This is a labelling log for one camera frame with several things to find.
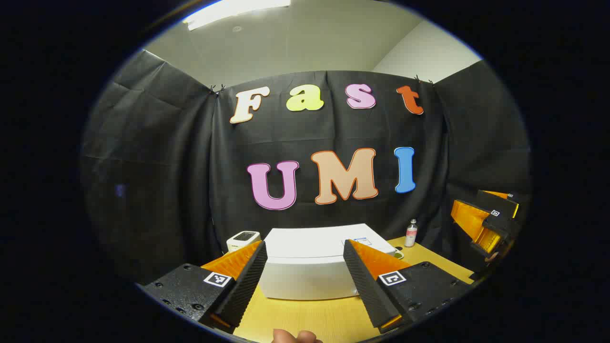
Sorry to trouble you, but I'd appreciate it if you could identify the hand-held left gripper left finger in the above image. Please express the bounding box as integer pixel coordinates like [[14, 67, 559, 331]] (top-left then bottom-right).
[[138, 241, 268, 334]]

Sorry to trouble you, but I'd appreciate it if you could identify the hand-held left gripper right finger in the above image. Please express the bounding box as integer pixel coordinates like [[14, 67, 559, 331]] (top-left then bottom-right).
[[343, 239, 475, 334]]

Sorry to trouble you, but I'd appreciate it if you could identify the white microwave oven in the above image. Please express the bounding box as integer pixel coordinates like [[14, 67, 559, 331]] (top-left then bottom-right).
[[259, 223, 398, 301]]

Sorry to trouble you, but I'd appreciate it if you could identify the small white device with screen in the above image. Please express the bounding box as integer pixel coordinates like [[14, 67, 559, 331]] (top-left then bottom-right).
[[226, 231, 261, 253]]

